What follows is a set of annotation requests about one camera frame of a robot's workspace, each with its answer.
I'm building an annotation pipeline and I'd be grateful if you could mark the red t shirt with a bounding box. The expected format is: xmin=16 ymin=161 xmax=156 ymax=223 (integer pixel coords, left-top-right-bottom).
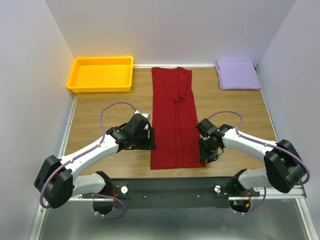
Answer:
xmin=150 ymin=67 xmax=206 ymax=170

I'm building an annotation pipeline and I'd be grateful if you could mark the folded lavender t shirt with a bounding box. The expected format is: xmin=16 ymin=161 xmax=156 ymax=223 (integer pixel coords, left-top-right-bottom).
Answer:
xmin=216 ymin=61 xmax=261 ymax=90

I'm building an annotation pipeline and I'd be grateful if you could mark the yellow plastic bin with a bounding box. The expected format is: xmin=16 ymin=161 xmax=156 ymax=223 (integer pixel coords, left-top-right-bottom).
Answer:
xmin=66 ymin=56 xmax=134 ymax=93

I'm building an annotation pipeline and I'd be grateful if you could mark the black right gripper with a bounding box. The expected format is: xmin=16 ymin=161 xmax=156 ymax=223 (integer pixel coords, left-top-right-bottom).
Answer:
xmin=198 ymin=137 xmax=219 ymax=163

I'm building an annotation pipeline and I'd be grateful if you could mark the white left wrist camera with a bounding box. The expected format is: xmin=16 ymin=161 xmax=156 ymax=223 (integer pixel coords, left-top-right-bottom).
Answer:
xmin=134 ymin=111 xmax=151 ymax=121

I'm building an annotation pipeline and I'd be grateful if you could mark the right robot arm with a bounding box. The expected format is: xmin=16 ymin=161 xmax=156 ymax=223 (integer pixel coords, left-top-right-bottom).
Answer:
xmin=196 ymin=118 xmax=309 ymax=196

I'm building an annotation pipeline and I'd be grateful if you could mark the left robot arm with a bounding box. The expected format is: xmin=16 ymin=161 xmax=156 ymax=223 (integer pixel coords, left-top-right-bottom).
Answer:
xmin=34 ymin=112 xmax=156 ymax=209

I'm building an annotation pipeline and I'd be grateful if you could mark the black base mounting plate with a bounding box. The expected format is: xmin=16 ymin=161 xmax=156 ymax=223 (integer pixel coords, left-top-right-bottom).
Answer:
xmin=99 ymin=177 xmax=260 ymax=209

